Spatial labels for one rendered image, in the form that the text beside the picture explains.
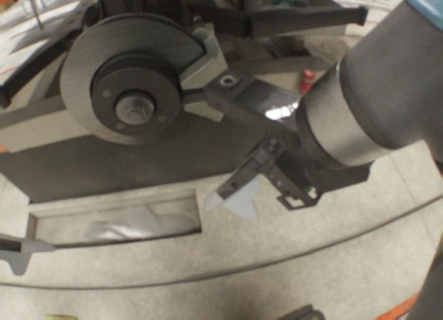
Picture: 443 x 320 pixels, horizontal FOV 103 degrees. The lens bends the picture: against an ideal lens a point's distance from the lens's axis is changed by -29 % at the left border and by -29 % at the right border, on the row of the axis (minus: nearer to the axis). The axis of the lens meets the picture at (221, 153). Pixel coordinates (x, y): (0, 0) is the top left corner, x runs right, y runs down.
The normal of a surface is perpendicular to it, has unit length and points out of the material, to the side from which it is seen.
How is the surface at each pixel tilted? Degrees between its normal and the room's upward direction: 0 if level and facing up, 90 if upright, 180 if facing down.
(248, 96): 6
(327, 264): 0
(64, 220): 0
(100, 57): 90
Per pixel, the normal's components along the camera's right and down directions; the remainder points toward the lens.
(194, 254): -0.01, -0.59
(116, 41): 0.20, 0.79
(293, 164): 0.27, -0.29
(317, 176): -0.64, 0.65
